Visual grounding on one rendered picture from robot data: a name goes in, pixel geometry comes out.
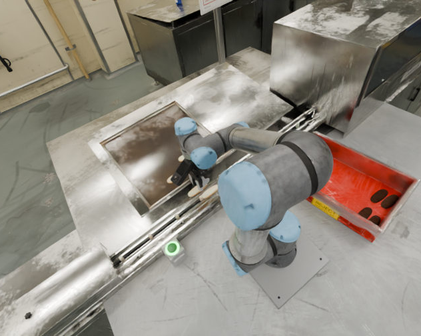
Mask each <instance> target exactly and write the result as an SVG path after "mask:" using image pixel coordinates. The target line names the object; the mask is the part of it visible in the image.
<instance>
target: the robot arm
mask: <svg viewBox="0 0 421 336"><path fill-rule="evenodd" d="M175 131H176V132H175V133H176V135H177V138H178V141H179V145H180V147H181V151H182V154H183V157H184V159H183V161H182V163H181V164H180V165H179V167H178V168H177V170H176V171H175V173H174V174H173V176H172V177H171V181H172V182H173V183H174V184H175V185H177V186H181V184H182V183H183V181H184V180H185V179H186V177H187V176H189V178H190V180H191V182H192V184H193V185H195V186H197V187H198V190H199V191H202V190H203V187H204V186H205V185H206V184H207V183H208V182H209V178H206V179H205V178H204V177H203V176H201V175H204V174H205V173H206V172H207V173H209V172H210V171H212V169H211V167H212V165H214V164H215V163H216V160H217V156H218V155H221V154H223V153H225V152H227V151H229V150H231V149H237V150H239V151H242V152H245V153H248V154H251V155H254V156H252V157H250V158H248V159H246V160H244V161H241V162H238V163H235V164H234V165H232V166H231V167H230V168H229V169H227V170H225V171H223V172H222V173H221V175H220V177H219V179H218V194H219V196H220V201H221V203H222V206H223V208H224V210H225V212H226V214H227V215H228V218H229V219H230V220H231V221H232V223H233V224H234V225H235V231H234V232H233V233H232V235H231V236H230V240H227V241H225V243H223V244H222V249H223V250H224V252H225V254H226V256H227V257H228V260H229V261H230V263H231V265H232V266H233V268H234V270H235V271H236V274H237V275H238V276H243V275H246V274H249V272H250V271H252V270H253V269H255V268H257V267H258V266H260V265H262V264H263V263H265V264H266V265H268V266H270V267H273V268H278V269H280V268H284V267H287V266H289V265H290V264H291V263H292V262H293V261H294V258H295V257H296V252H297V248H296V241H297V239H298V238H299V237H300V230H301V226H300V222H299V220H298V218H297V217H296V216H295V215H294V214H293V213H291V212H290V211H287V210H288V209H290V208H291V207H293V206H295V205H296V204H298V203H300V202H301V201H304V200H305V199H307V198H308V197H310V196H312V195H314V194H315V193H317V192H319V191H320V190H321V189H322V188H323V187H324V186H325V185H326V184H327V183H328V181H329V179H330V177H331V175H332V171H333V164H334V162H333V156H332V153H331V150H330V148H329V146H328V145H327V144H326V142H325V141H324V140H323V139H321V138H320V137H319V136H317V135H315V134H313V133H310V132H307V131H300V130H289V131H286V132H284V133H281V132H276V131H267V130H262V129H253V128H250V127H249V126H248V125H247V124H246V123H245V122H244V121H240V122H238V123H233V124H232V125H231V126H228V127H226V128H224V129H221V130H220V131H217V132H215V133H213V134H211V135H208V136H206V137H203V136H202V135H201V134H200V133H199V132H198V130H197V125H196V123H195V120H194V119H191V118H189V117H185V118H182V119H179V120H178V121H177V122H176V123H175ZM209 168H210V169H209ZM208 169H209V170H208Z"/></svg>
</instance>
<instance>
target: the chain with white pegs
mask: <svg viewBox="0 0 421 336"><path fill-rule="evenodd" d="M310 118H311V116H310V117H309V118H308V119H310ZM308 119H306V120H305V121H303V122H302V123H301V124H300V123H297V124H296V127H295V128H294V129H293V130H295V129H296V128H298V127H299V126H301V125H302V124H303V123H304V122H306V121H307V120H308ZM199 198H200V200H199V201H198V202H196V203H195V204H194V205H193V206H191V207H190V208H189V209H187V210H186V211H185V212H184V213H182V214H181V215H179V216H178V214H175V217H176V219H174V220H173V221H171V222H170V223H169V224H168V225H166V226H165V227H163V229H166V227H168V226H169V225H170V224H172V223H173V222H175V221H176V220H177V219H178V218H179V217H181V216H182V215H184V214H185V213H186V212H187V211H189V210H190V209H192V208H193V207H194V206H195V205H197V204H198V203H199V202H201V201H202V200H203V196H202V195H201V196H199ZM163 229H161V230H160V231H158V232H157V233H155V234H154V235H153V236H152V235H151V234H148V236H149V239H148V240H146V241H145V242H144V243H143V244H141V245H140V246H139V247H137V248H136V249H135V250H133V251H132V252H131V253H129V254H128V255H127V256H126V257H122V256H120V257H119V259H120V261H119V262H118V263H116V264H115V265H114V266H117V265H118V264H119V263H120V262H122V261H124V260H125V258H127V257H128V256H130V255H131V254H133V253H134V252H135V251H136V250H138V249H139V248H141V246H143V245H144V244H145V243H146V242H148V241H150V240H151V239H152V238H153V237H155V236H156V235H158V234H159V233H160V232H161V231H163Z"/></svg>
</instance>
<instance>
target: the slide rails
mask: <svg viewBox="0 0 421 336"><path fill-rule="evenodd" d="M309 116H310V114H308V115H307V114H306V115H305V116H303V117H301V118H300V119H299V120H298V121H296V122H295V123H293V124H292V125H291V126H290V127H288V128H287V129H285V130H284V131H283V132H282V133H284V132H286V131H289V130H291V129H293V128H294V127H296V124H297V123H301V122H302V121H304V120H305V119H306V118H307V117H309ZM313 118H314V117H311V118H310V119H308V120H307V121H306V122H304V123H303V124H302V125H301V126H299V127H298V128H296V129H295V130H299V129H300V128H301V127H303V126H304V125H306V124H307V123H308V122H309V121H310V120H312V119H313ZM214 185H218V181H216V182H215V183H213V184H212V185H211V186H210V187H212V186H214ZM210 187H208V188H207V189H209V188H210ZM207 189H205V190H204V191H203V192H202V193H200V194H199V195H197V196H196V197H195V198H194V199H192V200H191V201H189V202H188V203H187V204H185V205H184V206H182V207H181V208H180V209H179V210H177V211H176V212H174V213H173V214H172V215H171V216H169V217H168V218H166V219H165V220H164V221H163V222H161V223H160V224H158V225H157V226H156V227H155V228H153V229H152V230H150V231H149V232H148V233H147V234H145V235H144V236H142V237H141V238H140V239H139V240H137V241H136V242H134V243H133V244H132V245H130V246H129V247H127V248H126V249H125V250H124V251H122V252H121V253H119V254H118V255H117V256H116V257H114V258H113V259H111V261H112V262H113V264H114V263H116V262H117V261H118V260H119V257H120V256H122V257H124V256H125V255H126V254H127V253H129V252H130V251H132V250H133V249H134V248H135V247H137V246H138V245H140V244H141V243H142V242H143V241H145V240H146V239H148V238H149V236H148V234H151V235H153V234H154V233H156V232H157V231H158V230H159V229H160V228H162V227H163V226H165V225H166V224H167V223H168V222H170V221H171V220H173V219H174V218H175V214H178V215H179V214H181V213H182V212H183V211H184V210H185V209H187V208H188V207H190V206H191V205H192V204H193V203H195V202H196V201H198V200H199V199H200V198H199V196H201V195H202V194H203V193H204V192H205V191H206V190H207ZM217 192H218V190H217V191H216V192H215V193H217ZM215 193H214V194H215ZM214 194H212V195H211V196H210V197H208V198H206V199H203V200H202V201H201V202H200V203H198V204H197V205H195V206H194V207H193V208H192V209H190V210H189V211H187V212H186V213H185V214H184V215H183V216H181V217H180V218H178V219H177V220H176V221H175V222H173V223H172V224H171V225H169V226H168V227H167V228H166V229H164V230H163V231H161V232H160V233H159V234H158V235H156V236H155V237H153V238H152V239H151V240H150V241H148V242H147V243H145V244H144V245H143V246H142V247H141V248H139V249H138V250H136V251H135V252H134V253H133V254H131V255H130V256H129V257H127V258H126V259H125V260H124V261H122V262H121V263H119V264H118V265H117V266H116V267H115V268H116V269H118V268H119V267H120V266H122V265H123V264H125V263H126V262H127V261H128V260H129V259H131V258H132V257H134V256H135V255H136V254H137V253H139V252H140V251H142V250H143V249H144V248H145V247H146V246H148V245H149V244H151V243H152V242H153V241H154V240H156V239H157V238H158V237H160V236H161V235H162V234H163V233H165V232H166V231H168V230H169V229H170V228H171V227H173V226H174V225H175V224H177V223H178V222H179V221H180V220H182V219H183V218H184V217H186V216H187V215H188V214H189V213H191V212H192V211H194V210H195V209H196V208H197V207H199V206H200V205H201V204H203V203H204V202H205V201H206V200H208V199H209V198H211V197H212V196H213V195H214Z"/></svg>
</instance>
